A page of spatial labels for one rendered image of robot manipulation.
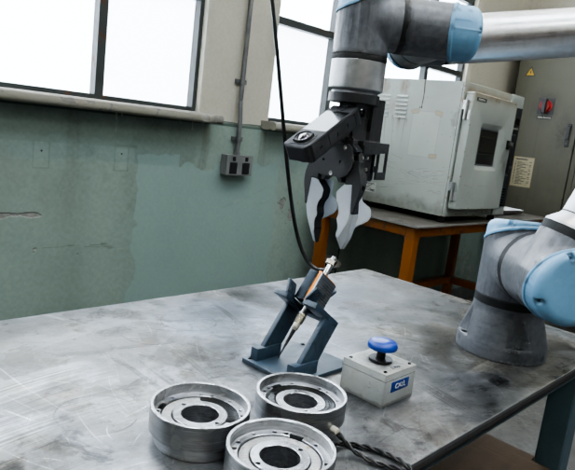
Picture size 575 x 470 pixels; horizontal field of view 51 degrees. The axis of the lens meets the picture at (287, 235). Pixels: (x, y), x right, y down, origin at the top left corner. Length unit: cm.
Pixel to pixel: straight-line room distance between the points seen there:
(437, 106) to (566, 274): 209
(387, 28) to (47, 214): 165
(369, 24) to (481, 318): 52
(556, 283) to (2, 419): 70
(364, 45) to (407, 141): 217
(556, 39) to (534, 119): 352
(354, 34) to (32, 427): 60
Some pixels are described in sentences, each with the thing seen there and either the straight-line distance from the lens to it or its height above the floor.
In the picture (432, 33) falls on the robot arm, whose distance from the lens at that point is 85.
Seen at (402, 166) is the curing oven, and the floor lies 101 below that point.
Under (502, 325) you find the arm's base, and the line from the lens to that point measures 105.
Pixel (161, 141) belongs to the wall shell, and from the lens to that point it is 245.
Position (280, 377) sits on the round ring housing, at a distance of 75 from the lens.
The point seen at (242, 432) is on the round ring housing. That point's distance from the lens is 63.
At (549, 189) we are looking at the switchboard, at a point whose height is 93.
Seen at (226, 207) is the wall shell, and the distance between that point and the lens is 270.
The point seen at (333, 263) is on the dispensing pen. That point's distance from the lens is 87.
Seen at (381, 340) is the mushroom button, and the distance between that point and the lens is 81.
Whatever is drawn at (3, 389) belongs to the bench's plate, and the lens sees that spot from 79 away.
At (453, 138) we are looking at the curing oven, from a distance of 286.
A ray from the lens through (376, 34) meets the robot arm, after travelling 83.
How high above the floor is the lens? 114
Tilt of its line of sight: 10 degrees down
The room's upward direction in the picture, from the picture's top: 7 degrees clockwise
